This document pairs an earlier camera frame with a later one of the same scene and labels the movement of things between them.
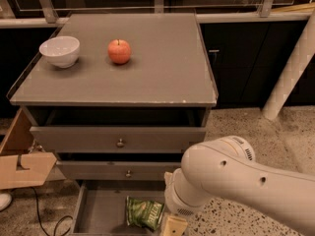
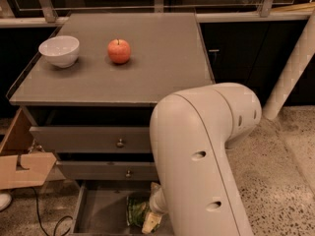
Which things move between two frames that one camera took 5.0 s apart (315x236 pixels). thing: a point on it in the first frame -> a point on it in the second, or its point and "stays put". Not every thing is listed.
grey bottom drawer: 101,206 stays put
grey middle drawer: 116,170 stays put
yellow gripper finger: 168,177 -> 155,185
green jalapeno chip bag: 147,213 stays put
